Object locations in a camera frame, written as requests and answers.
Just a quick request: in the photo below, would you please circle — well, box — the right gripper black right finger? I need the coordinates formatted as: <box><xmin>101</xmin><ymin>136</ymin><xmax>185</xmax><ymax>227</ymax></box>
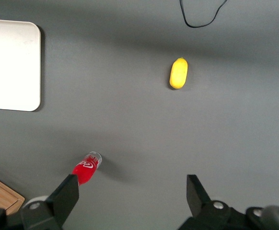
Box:
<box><xmin>177</xmin><ymin>174</ymin><xmax>251</xmax><ymax>230</ymax></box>

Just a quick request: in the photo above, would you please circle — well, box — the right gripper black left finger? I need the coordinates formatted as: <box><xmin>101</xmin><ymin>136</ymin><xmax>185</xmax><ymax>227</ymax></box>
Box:
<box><xmin>21</xmin><ymin>174</ymin><xmax>80</xmax><ymax>230</ymax></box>

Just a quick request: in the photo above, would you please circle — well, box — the white rectangular tray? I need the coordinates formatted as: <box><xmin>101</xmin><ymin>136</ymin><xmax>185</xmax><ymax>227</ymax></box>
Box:
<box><xmin>0</xmin><ymin>18</ymin><xmax>42</xmax><ymax>112</ymax></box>

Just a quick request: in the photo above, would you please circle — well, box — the red soda can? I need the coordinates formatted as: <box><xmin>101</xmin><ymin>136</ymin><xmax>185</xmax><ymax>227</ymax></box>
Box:
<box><xmin>71</xmin><ymin>151</ymin><xmax>103</xmax><ymax>186</ymax></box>

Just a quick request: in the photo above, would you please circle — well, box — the wooden board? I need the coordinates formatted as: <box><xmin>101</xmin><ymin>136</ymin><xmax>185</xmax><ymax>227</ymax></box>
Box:
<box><xmin>0</xmin><ymin>172</ymin><xmax>25</xmax><ymax>217</ymax></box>

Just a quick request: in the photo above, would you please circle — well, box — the yellow lemon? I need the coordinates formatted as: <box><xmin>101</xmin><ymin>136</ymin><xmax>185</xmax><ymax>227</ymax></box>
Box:
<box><xmin>169</xmin><ymin>57</ymin><xmax>188</xmax><ymax>90</ymax></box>

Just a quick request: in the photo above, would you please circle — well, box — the thin black cable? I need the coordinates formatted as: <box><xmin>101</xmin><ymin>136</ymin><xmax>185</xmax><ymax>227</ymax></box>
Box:
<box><xmin>179</xmin><ymin>0</ymin><xmax>229</xmax><ymax>28</ymax></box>

